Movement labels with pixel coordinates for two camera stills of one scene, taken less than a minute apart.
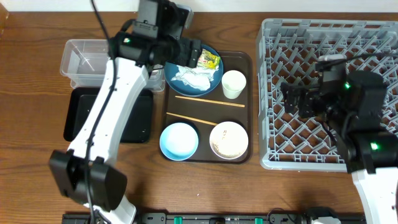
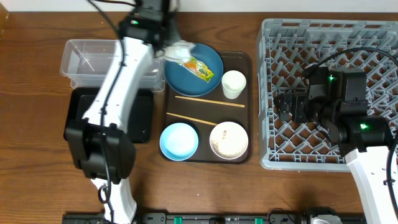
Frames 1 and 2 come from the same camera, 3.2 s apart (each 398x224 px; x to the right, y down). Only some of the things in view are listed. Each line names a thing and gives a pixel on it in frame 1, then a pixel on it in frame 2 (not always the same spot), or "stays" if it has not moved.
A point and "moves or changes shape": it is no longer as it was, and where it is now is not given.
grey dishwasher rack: x=288 y=51 stays
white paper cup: x=233 y=83 stays
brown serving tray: x=216 y=127 stays
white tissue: x=197 y=78 moves or changes shape
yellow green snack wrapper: x=208 y=60 → x=201 y=70
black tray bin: x=138 y=127 stays
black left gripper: x=185 y=46 → x=168 y=26
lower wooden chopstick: x=214 y=123 stays
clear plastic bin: x=84 y=63 stays
